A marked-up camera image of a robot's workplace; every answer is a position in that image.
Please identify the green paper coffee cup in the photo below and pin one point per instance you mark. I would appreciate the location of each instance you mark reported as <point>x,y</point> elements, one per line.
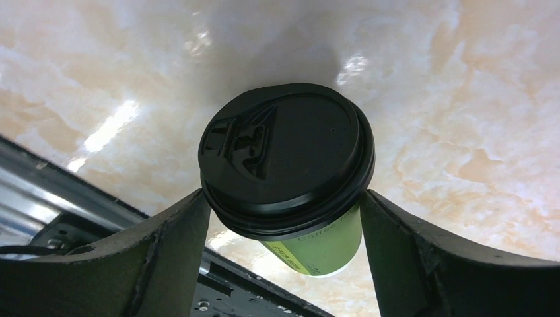
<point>324,252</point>

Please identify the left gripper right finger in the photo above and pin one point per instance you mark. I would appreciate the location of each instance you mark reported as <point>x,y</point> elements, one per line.
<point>420,269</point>

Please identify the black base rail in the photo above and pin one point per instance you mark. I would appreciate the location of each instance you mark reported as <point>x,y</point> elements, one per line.
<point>59,212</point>

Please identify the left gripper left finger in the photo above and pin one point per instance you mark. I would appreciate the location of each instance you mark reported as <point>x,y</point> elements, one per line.
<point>149,269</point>

